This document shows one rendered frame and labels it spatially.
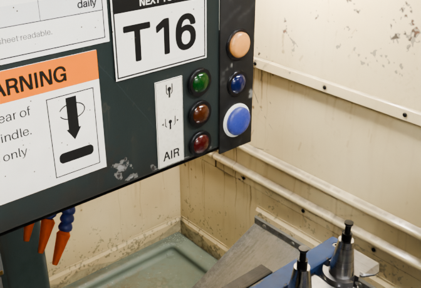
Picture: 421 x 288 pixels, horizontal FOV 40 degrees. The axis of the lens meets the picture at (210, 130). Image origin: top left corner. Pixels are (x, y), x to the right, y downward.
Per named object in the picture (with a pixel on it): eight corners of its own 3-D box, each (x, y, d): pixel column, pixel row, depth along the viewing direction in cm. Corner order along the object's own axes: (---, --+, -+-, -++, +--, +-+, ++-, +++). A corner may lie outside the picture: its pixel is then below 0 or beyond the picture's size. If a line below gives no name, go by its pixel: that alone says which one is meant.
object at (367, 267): (384, 268, 103) (385, 265, 102) (367, 282, 100) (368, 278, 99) (353, 250, 108) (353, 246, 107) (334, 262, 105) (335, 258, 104)
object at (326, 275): (334, 265, 105) (336, 254, 104) (363, 282, 101) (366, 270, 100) (314, 282, 101) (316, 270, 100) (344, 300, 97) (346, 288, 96)
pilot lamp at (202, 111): (211, 122, 56) (211, 101, 55) (193, 128, 55) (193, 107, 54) (207, 120, 57) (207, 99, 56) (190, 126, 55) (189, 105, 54)
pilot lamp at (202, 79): (211, 91, 55) (211, 69, 54) (193, 97, 53) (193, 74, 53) (207, 89, 55) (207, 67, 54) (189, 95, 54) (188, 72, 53)
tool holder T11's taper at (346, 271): (337, 258, 103) (342, 228, 100) (359, 271, 100) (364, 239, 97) (322, 270, 100) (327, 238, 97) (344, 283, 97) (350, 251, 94)
